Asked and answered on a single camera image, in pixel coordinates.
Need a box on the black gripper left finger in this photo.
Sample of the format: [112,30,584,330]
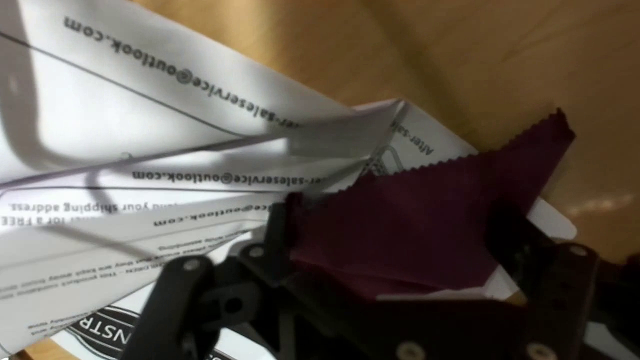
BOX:
[123,191,297,360]

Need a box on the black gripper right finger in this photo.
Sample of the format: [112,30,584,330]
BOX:
[488,205,602,360]

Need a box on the white cloth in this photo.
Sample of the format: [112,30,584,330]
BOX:
[0,0,581,360]

